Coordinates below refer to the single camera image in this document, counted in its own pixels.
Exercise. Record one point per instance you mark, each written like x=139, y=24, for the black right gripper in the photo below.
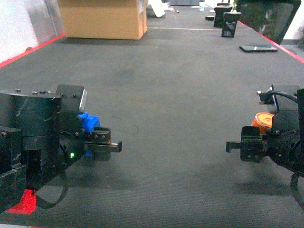
x=283, y=141

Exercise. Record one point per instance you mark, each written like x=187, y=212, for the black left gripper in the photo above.
x=38, y=142

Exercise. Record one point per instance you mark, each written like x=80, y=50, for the blue plastic part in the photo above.
x=89, y=122

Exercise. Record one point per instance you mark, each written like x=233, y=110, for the orange round cap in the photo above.
x=263, y=121

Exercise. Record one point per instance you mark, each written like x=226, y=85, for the black smartphone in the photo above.
x=258, y=49

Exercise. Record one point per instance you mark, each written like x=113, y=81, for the black box near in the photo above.
x=230, y=23

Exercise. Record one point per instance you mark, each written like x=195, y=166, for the black box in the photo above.
x=230, y=23
x=219, y=15

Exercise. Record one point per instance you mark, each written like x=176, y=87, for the cardboard box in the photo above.
x=105, y=19

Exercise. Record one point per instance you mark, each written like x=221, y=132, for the black box far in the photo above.
x=219, y=15

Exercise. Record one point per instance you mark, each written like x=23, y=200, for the black monitor screen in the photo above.
x=271, y=18

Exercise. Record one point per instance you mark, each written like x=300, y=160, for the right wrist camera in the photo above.
x=275, y=102

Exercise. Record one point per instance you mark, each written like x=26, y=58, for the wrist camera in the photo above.
x=73, y=98
x=275, y=102

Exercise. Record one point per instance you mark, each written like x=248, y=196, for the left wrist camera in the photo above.
x=73, y=98

